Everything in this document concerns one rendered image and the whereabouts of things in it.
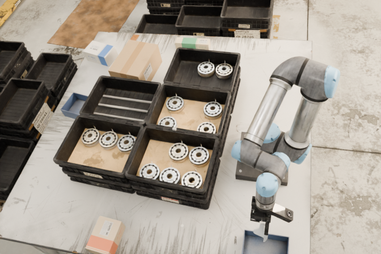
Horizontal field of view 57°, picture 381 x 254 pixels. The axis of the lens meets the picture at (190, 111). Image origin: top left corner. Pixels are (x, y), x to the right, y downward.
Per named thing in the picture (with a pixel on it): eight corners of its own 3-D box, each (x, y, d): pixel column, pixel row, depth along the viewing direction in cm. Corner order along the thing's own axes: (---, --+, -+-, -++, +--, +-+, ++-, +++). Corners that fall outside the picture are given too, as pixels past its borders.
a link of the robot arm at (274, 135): (258, 130, 180) (261, 115, 169) (283, 140, 176) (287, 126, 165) (248, 147, 175) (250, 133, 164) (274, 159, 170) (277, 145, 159)
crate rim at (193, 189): (219, 139, 173) (219, 136, 172) (204, 194, 157) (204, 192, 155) (145, 127, 184) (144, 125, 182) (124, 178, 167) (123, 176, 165)
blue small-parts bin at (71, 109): (64, 115, 223) (59, 109, 218) (77, 98, 231) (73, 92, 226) (90, 123, 217) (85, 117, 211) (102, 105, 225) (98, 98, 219)
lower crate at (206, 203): (221, 160, 190) (220, 148, 180) (208, 211, 173) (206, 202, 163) (153, 147, 200) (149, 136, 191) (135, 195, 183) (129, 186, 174)
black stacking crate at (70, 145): (148, 137, 191) (144, 125, 182) (129, 186, 175) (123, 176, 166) (85, 126, 201) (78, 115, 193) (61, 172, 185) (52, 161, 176)
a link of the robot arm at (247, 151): (280, 43, 138) (227, 155, 133) (307, 53, 134) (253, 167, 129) (281, 55, 149) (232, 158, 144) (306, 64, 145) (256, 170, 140)
